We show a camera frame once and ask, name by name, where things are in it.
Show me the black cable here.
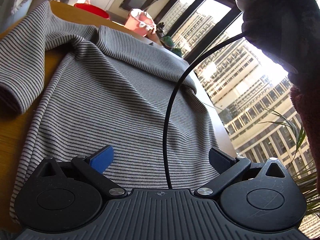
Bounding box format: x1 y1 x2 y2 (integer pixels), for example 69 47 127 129
162 30 251 190

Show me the green leafy plant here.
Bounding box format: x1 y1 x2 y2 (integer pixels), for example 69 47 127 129
260 108 320 215

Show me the red plastic bucket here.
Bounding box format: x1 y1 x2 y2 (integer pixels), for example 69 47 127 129
74 3 110 20

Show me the grey black striped shirt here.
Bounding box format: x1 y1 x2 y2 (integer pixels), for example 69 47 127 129
0 0 221 224

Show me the pink plastic bucket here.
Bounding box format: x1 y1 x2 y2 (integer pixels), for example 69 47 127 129
124 9 157 36

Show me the green knitted shoe near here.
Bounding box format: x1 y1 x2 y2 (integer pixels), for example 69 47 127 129
160 36 175 49

